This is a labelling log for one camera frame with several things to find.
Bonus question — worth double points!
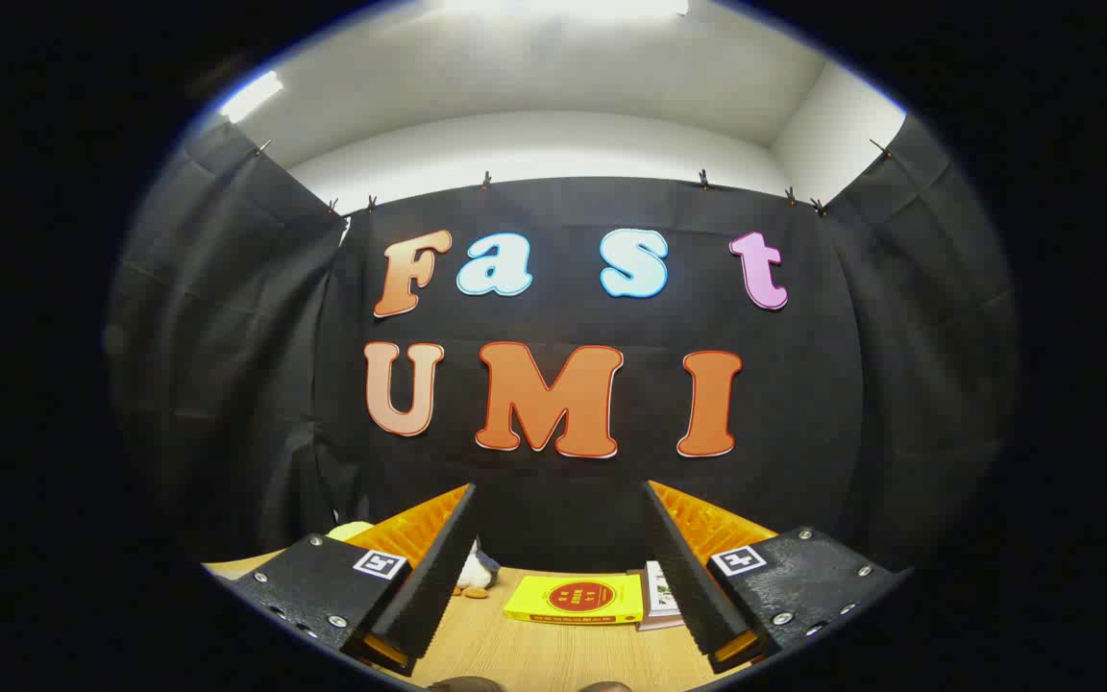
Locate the ceiling light panel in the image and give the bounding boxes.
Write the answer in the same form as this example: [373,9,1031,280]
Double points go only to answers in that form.
[219,70,285,124]

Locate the yellow book red circle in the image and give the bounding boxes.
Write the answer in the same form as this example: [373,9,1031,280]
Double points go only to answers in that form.
[503,573,646,628]

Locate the illustrated cover white book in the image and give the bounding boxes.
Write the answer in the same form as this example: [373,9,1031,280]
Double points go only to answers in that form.
[643,560,681,618]

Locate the blue white penguin plush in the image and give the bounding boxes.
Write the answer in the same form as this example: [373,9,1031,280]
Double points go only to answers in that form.
[453,538,502,600]

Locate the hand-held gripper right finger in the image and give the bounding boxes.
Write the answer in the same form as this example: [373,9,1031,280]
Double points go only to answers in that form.
[643,480,908,674]

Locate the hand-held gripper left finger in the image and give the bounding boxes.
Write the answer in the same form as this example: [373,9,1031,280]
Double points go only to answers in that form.
[225,483,478,677]

